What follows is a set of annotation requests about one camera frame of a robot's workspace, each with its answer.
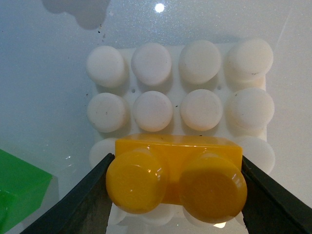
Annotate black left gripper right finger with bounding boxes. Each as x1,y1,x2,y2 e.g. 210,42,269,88
242,156,312,234

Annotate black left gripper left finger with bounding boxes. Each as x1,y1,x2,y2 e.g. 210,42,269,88
22,153,115,234

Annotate yellow two-stud block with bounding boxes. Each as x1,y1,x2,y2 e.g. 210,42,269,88
106,134,247,223

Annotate green two-stud block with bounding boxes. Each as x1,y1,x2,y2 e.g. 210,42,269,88
0,150,53,234

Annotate white studded base plate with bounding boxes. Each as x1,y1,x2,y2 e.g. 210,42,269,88
86,38,275,226

